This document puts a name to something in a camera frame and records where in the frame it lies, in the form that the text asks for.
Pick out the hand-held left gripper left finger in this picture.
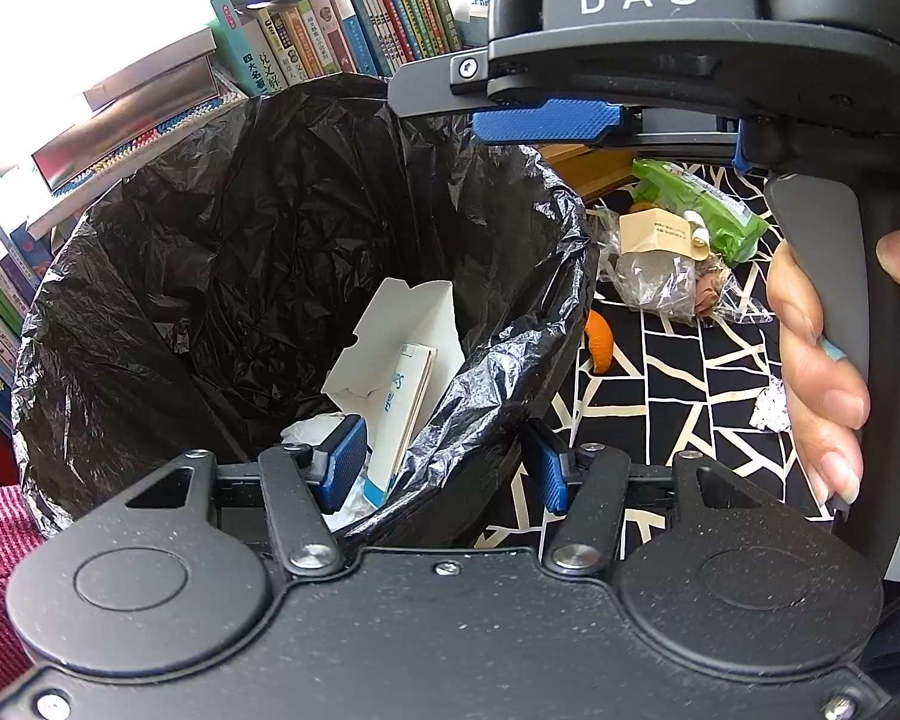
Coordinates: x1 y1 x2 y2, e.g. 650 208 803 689
124 414 368 580

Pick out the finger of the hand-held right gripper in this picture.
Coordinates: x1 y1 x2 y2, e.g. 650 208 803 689
387 49 626 145

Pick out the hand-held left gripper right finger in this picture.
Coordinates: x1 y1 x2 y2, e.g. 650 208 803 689
527 418 786 578

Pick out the white blue paper bag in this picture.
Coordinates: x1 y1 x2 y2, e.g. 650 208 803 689
364 341 440 508

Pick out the cream paper card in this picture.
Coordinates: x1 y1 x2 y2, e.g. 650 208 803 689
619 210 692 257

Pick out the torn white orange cardboard box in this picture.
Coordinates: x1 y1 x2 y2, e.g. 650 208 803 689
321 277 466 421

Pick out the green refill pouch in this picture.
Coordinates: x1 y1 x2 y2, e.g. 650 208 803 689
631 157 770 264

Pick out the clear plastic wrapper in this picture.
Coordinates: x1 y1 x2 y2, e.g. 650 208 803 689
592 210 778 328

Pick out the white paper scrap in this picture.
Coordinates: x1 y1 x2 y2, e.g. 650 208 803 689
750 381 794 433

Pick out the black trash bag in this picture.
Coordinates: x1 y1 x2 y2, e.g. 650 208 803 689
11 71 601 550

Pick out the row of upright books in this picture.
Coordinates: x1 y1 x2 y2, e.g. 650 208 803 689
210 0 490 98

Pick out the pile of flat-lying books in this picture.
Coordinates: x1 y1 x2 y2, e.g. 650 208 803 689
26 26 250 238

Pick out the person's right hand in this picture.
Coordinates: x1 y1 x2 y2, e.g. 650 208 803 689
765 211 900 505

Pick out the wooden desktop shelf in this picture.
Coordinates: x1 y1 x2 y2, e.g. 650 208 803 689
546 142 646 200

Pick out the orange peel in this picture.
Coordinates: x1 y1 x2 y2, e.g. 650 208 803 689
583 311 618 373

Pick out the black white patterned tablecloth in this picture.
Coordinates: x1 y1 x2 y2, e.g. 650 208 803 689
465 165 841 552

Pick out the brown crumpled scrap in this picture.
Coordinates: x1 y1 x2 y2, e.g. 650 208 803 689
694 270 729 316

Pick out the pink knitted cloth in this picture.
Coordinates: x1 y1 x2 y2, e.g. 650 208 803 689
0 484 70 698

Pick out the row of thin workbooks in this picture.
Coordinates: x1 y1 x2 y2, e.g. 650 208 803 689
0 221 53 436

